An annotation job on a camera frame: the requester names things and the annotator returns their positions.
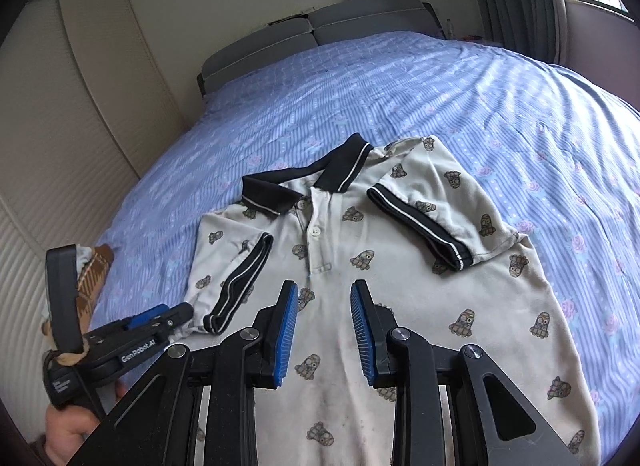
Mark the blue floral striped bedspread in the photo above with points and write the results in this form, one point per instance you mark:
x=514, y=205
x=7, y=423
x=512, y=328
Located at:
x=400, y=95

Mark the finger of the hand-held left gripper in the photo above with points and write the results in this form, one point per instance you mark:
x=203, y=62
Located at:
x=150, y=315
x=180, y=318

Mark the white printed polo shirt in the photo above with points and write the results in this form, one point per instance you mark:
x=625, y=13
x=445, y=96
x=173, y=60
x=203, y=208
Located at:
x=330, y=226

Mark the small clear bottle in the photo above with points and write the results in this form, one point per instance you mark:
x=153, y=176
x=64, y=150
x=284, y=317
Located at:
x=450, y=28

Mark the person's left hand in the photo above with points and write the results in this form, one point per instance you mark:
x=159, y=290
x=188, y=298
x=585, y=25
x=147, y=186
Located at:
x=67, y=428

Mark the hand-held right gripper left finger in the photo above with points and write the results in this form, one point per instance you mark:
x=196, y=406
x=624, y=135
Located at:
x=285, y=336

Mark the brown patterned folded cloth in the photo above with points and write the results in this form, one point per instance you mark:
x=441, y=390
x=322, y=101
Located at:
x=95, y=276

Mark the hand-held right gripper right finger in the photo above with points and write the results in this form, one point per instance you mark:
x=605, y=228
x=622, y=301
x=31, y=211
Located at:
x=361, y=336

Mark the grey padded headboard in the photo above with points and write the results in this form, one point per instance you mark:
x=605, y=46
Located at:
x=370, y=20

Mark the beige louvred wardrobe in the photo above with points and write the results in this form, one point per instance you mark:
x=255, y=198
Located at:
x=75, y=95

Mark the dark flat book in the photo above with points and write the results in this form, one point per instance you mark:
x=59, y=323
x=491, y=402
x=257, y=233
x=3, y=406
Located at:
x=285, y=20

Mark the white nightstand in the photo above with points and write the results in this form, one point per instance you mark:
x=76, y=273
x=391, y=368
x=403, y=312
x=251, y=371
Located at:
x=472, y=38

